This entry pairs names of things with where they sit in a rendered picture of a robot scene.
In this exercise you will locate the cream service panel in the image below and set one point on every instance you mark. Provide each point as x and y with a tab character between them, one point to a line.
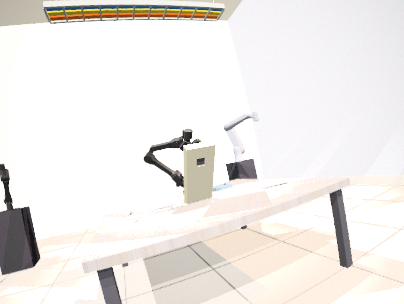
198	162

